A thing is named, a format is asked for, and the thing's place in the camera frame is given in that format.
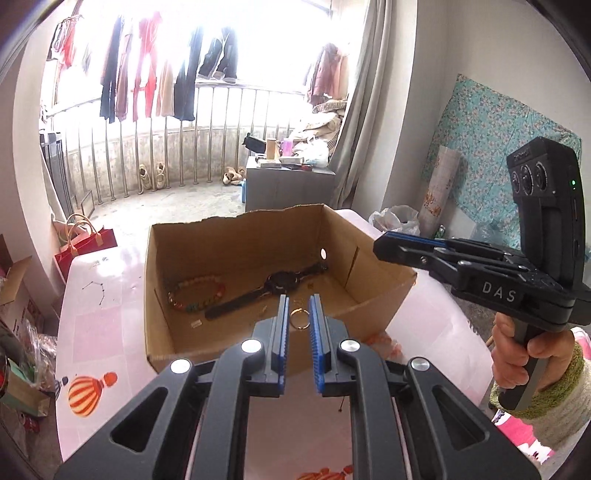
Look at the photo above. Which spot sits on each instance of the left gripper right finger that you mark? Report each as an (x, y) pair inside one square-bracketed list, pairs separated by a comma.
[(326, 334)]

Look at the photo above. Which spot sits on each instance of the grey curtain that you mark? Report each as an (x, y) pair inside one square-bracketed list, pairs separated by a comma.
[(352, 149)]

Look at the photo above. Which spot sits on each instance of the metal balcony railing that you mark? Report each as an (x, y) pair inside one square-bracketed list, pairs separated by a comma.
[(105, 161)]

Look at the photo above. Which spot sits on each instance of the person's right hand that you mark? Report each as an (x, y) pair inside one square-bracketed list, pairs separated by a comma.
[(510, 358)]

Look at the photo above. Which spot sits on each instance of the rolled paper poster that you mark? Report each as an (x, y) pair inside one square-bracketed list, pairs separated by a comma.
[(441, 183)]

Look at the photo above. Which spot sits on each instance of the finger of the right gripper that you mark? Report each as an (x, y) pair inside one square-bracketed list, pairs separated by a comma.
[(425, 260), (391, 239)]

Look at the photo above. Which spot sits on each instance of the black hanging jacket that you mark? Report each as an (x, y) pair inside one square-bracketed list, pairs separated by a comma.
[(221, 60)]

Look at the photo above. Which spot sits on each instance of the green knit sleeve forearm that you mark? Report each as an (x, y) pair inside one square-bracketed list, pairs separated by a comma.
[(562, 410)]

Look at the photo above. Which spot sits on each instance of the dark navy hanging garment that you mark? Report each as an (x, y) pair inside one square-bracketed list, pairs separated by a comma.
[(184, 87)]

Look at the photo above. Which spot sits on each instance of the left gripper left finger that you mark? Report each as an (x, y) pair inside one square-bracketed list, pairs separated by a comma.
[(269, 378)]

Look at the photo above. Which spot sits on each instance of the red hanging garment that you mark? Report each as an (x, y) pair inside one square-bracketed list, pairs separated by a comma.
[(146, 73)]

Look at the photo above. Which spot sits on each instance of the black wristwatch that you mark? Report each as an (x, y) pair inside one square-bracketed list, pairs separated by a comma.
[(279, 283)]

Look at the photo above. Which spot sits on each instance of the large open cardboard box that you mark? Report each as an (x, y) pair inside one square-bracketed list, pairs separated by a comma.
[(207, 283)]

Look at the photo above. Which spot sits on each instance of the grey cabinet on balcony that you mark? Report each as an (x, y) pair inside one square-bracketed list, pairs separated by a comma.
[(279, 187)]

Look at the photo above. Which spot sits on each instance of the white plastic bag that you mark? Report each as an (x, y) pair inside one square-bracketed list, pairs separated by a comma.
[(401, 219)]

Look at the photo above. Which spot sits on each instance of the pink patterned table cover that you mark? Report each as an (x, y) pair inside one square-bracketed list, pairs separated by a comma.
[(101, 351)]

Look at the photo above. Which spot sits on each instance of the red gift bag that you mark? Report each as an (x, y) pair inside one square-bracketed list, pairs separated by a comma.
[(81, 238)]

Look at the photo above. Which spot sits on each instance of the small cardboard box with clutter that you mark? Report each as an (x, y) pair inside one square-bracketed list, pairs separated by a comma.
[(16, 303)]

